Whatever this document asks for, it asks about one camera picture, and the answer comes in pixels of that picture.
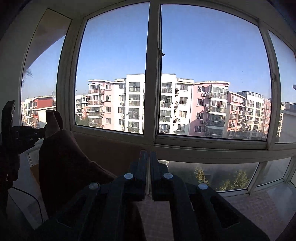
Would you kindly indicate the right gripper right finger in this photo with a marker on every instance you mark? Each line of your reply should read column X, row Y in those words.
column 192, row 216

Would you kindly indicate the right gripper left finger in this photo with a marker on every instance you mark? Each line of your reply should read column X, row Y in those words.
column 114, row 214

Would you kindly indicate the brown fleece garment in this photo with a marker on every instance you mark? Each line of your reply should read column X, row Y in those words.
column 64, row 170

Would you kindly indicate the white window frame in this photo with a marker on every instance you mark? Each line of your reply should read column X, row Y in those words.
column 199, row 82

